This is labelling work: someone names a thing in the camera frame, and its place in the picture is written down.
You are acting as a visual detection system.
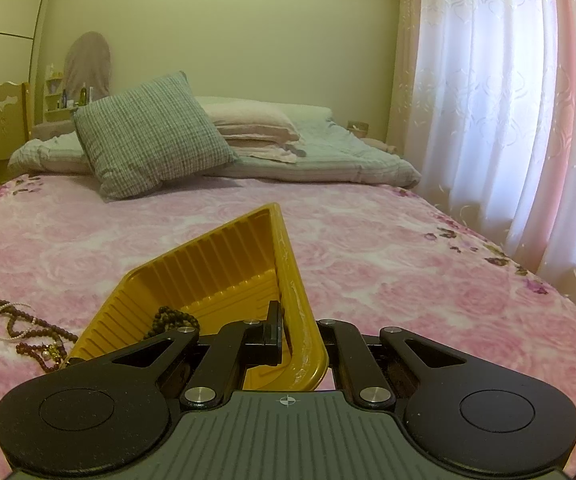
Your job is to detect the folded pink towels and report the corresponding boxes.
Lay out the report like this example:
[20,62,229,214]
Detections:
[200,101,301,142]

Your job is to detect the pink floral blanket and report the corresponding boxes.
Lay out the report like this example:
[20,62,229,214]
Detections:
[0,172,576,413]

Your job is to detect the green checked pillow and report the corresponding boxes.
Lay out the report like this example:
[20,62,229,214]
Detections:
[72,72,239,200]

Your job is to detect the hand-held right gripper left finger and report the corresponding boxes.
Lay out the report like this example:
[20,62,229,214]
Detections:
[67,302,289,409]

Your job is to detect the pale pillow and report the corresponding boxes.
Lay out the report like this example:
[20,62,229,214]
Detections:
[7,132,96,176]

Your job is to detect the wooden chair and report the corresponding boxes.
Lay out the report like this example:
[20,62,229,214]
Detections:
[0,81,34,190]

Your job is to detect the wooden shelf unit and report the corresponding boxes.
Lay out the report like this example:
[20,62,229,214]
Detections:
[43,72,81,123]

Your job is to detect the grey green quilt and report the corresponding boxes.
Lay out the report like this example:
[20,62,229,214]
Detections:
[202,105,423,190]

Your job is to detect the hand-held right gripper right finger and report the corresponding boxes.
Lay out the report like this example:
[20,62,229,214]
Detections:
[316,318,488,409]

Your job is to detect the white wardrobe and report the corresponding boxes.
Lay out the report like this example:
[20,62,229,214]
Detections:
[0,0,61,206]

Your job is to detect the dark bead bracelet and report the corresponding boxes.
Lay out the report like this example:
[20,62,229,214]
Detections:
[143,306,202,341]

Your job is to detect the yellow plastic tray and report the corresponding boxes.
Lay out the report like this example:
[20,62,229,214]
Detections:
[65,202,329,392]

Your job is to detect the white sheer curtain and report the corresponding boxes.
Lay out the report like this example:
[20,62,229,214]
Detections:
[387,0,576,333]

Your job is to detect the red bead necklace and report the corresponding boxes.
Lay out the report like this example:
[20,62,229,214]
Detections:
[15,341,64,374]

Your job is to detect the brown bead necklace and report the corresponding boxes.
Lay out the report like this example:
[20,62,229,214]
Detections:
[0,300,80,361]

